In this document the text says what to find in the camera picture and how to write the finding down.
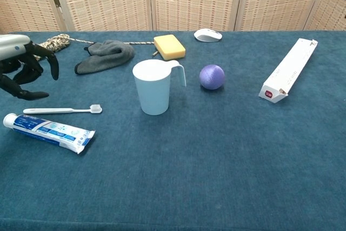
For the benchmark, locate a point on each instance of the blue tablecloth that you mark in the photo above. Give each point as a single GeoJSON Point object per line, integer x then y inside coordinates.
{"type": "Point", "coordinates": [189, 160]}

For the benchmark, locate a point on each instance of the long white cardboard box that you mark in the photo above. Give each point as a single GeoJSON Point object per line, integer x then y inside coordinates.
{"type": "Point", "coordinates": [292, 68]}

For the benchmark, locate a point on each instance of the white toothbrush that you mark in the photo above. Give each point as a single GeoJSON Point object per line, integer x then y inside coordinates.
{"type": "Point", "coordinates": [54, 110]}

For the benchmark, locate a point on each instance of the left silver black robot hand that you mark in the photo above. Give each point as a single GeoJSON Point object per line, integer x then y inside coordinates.
{"type": "Point", "coordinates": [12, 48]}

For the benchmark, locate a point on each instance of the grey cloth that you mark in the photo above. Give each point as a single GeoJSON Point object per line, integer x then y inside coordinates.
{"type": "Point", "coordinates": [108, 55]}

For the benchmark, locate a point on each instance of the purple ball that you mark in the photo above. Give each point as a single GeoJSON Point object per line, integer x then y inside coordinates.
{"type": "Point", "coordinates": [212, 77]}

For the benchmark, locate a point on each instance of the blue white toothpaste tube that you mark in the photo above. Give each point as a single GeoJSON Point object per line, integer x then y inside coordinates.
{"type": "Point", "coordinates": [46, 129]}

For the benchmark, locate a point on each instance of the white computer mouse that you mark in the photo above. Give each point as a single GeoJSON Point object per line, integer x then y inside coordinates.
{"type": "Point", "coordinates": [207, 35]}

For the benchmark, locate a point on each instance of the yellow sponge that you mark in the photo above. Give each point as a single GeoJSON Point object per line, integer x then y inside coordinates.
{"type": "Point", "coordinates": [169, 47]}

